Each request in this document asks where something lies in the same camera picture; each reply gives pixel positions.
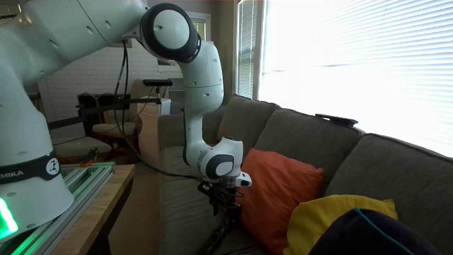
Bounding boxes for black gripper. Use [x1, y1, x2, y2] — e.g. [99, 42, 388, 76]
[197, 178, 242, 224]

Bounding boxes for dark navy sausage pillow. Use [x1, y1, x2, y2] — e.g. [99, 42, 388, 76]
[309, 207, 442, 255]

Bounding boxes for orange square pillow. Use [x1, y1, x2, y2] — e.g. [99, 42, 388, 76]
[235, 148, 327, 255]

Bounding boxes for yellow pillow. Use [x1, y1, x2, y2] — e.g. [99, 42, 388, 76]
[282, 193, 401, 255]

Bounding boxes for black remote control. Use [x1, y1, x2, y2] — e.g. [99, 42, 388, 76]
[194, 216, 238, 255]

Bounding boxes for beige cabinet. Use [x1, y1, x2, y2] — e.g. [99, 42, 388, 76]
[136, 98, 173, 172]

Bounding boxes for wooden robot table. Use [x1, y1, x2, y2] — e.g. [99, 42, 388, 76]
[48, 163, 138, 255]

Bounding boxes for wooden cushioned chair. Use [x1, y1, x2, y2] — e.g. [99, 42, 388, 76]
[91, 110, 143, 161]

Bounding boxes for flat black device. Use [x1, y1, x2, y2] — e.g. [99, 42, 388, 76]
[314, 112, 360, 128]

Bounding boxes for green-lit electronic device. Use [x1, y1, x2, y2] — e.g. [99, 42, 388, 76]
[0, 162, 118, 255]

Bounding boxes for beige cushioned ottoman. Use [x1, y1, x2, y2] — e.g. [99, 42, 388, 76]
[54, 136, 113, 165]

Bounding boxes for grey fabric sofa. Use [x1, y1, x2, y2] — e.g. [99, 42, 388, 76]
[156, 95, 453, 255]

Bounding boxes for white window blinds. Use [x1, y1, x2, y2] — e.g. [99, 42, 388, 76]
[235, 0, 453, 161]

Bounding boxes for black stereo camera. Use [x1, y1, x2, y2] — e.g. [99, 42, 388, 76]
[142, 78, 174, 88]

